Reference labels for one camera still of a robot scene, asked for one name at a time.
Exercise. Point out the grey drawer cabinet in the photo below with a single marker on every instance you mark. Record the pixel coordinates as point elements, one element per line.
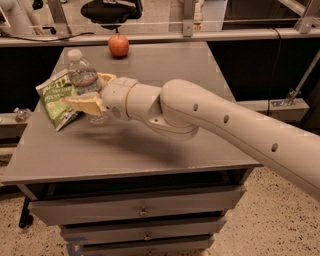
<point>119,158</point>

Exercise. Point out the grey drawer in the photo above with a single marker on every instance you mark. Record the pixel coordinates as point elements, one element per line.
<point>149,248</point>
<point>137,205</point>
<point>151,229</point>

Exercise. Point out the red apple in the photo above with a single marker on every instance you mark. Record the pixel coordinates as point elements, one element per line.
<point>118,45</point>

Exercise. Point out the black office chair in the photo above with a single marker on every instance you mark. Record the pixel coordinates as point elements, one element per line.
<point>111,14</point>

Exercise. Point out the bottom grey drawer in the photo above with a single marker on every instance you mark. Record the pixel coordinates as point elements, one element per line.
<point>149,248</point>

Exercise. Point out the middle grey drawer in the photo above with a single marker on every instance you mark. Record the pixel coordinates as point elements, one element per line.
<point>151,229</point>

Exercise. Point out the green snack bag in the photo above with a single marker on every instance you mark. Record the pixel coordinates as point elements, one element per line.
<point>53,93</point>

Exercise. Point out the clear plastic water bottle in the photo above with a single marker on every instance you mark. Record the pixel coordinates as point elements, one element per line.
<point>83,76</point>

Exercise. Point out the small crumpled clear object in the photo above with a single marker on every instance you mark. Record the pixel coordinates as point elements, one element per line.
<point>22,115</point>

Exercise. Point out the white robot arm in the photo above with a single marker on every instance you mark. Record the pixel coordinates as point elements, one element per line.
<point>179,108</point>

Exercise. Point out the top grey drawer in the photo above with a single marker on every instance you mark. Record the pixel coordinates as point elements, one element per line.
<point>137,205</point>

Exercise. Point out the grey metal rail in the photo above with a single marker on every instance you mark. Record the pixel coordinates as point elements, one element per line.
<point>88,39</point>

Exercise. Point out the metal bracket post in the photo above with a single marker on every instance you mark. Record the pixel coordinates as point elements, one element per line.
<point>188,17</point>

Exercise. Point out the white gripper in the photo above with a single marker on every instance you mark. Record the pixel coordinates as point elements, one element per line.
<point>115,96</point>

